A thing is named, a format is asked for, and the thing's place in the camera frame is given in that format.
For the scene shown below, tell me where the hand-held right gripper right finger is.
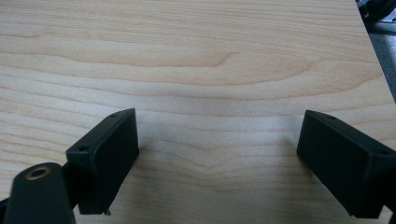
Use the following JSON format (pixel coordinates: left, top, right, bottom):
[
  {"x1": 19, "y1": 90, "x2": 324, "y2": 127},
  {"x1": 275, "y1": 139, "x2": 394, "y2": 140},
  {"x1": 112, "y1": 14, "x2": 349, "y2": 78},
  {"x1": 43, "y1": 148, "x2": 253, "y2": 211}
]
[{"x1": 296, "y1": 109, "x2": 396, "y2": 219}]

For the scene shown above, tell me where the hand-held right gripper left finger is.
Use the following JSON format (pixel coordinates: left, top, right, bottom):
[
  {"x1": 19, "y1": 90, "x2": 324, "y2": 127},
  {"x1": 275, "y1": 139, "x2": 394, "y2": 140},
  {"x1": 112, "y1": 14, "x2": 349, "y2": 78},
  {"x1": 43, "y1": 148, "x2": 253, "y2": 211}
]
[{"x1": 65, "y1": 107, "x2": 140, "y2": 217}]

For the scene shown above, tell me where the black metal stand base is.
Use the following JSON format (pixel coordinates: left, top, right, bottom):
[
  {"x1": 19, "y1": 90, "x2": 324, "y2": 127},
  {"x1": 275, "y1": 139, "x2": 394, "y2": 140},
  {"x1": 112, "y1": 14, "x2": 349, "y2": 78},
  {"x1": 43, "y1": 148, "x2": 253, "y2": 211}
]
[{"x1": 355, "y1": 0, "x2": 396, "y2": 23}]

